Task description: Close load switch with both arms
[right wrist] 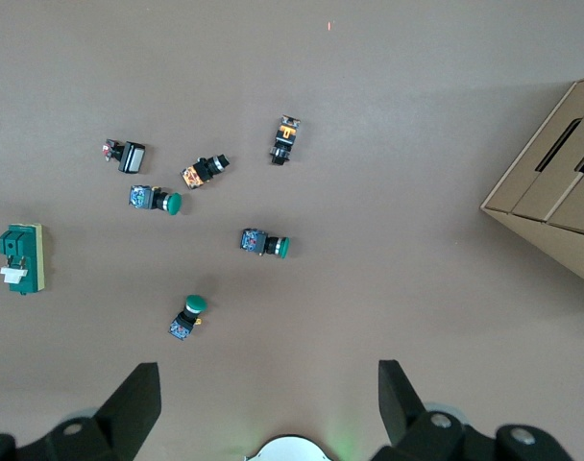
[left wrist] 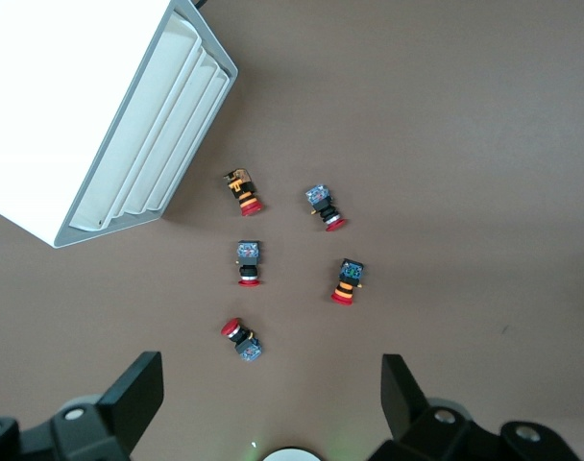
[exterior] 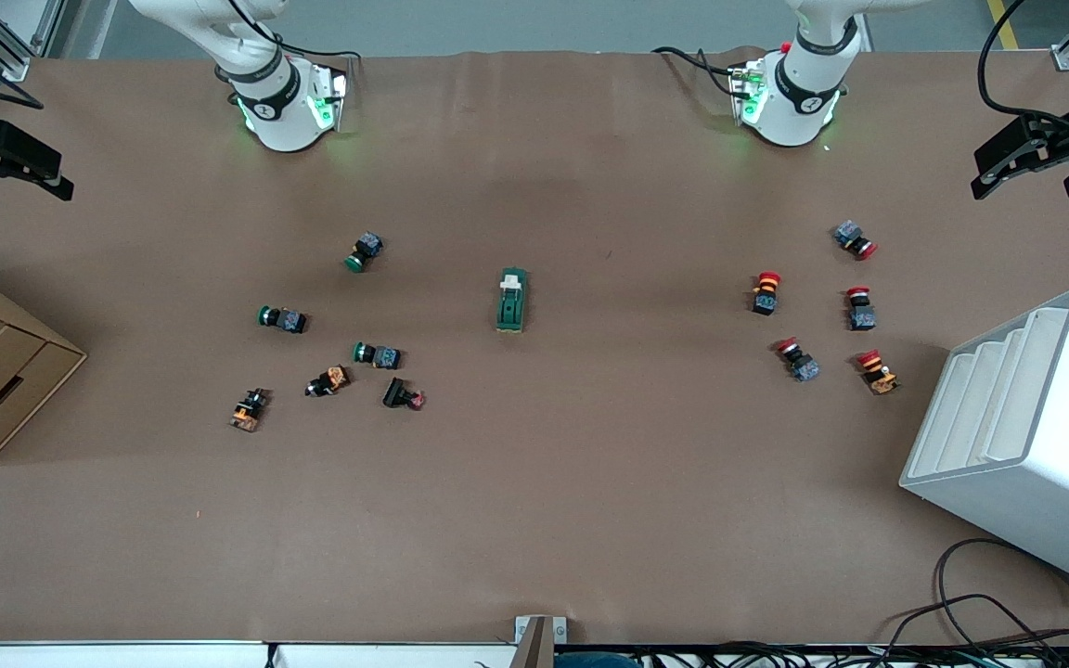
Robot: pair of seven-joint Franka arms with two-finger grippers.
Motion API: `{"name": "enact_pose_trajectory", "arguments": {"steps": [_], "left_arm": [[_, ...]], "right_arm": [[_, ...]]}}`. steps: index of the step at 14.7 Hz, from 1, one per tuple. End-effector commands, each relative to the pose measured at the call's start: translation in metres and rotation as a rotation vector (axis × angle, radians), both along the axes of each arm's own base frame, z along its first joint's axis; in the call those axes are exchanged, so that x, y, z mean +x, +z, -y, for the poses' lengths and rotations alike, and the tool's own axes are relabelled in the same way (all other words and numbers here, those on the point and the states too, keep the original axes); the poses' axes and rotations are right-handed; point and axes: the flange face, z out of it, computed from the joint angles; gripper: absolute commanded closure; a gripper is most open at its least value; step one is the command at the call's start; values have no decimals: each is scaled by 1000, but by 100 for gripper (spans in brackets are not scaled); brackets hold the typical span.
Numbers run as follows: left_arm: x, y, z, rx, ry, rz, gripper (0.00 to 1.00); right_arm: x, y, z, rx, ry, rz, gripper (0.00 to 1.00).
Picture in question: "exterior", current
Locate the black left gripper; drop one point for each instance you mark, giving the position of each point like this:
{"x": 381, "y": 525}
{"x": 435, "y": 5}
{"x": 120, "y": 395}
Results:
{"x": 1060, "y": 139}

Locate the green load switch white lever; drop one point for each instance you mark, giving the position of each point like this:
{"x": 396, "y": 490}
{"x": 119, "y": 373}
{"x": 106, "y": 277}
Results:
{"x": 511, "y": 311}

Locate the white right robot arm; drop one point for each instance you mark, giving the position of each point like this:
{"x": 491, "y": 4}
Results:
{"x": 279, "y": 121}

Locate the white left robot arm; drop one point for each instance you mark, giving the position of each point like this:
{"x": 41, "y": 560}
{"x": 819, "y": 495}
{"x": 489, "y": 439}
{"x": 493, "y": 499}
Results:
{"x": 794, "y": 102}

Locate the red button grey block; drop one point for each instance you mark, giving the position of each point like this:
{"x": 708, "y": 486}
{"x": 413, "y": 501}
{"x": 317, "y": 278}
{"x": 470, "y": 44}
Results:
{"x": 804, "y": 366}
{"x": 861, "y": 316}
{"x": 850, "y": 235}

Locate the red button orange block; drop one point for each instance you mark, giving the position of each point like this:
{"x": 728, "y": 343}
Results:
{"x": 765, "y": 299}
{"x": 878, "y": 376}

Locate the white stepped plastic rack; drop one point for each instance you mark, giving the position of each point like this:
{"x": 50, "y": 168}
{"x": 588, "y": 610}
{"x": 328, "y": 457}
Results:
{"x": 1036, "y": 482}

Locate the black orange push button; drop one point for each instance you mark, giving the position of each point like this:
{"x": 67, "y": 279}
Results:
{"x": 249, "y": 411}
{"x": 330, "y": 379}

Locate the black button red contact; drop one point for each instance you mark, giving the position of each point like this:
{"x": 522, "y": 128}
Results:
{"x": 397, "y": 393}

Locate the brown paper table cover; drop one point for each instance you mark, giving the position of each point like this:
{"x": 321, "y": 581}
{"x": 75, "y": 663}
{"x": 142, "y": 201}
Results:
{"x": 590, "y": 482}

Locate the green push button switch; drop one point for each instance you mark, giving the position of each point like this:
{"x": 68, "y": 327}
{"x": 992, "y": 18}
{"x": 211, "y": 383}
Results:
{"x": 384, "y": 356}
{"x": 289, "y": 321}
{"x": 366, "y": 249}

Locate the white table edge rail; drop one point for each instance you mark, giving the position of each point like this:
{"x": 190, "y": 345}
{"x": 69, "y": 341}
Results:
{"x": 126, "y": 657}

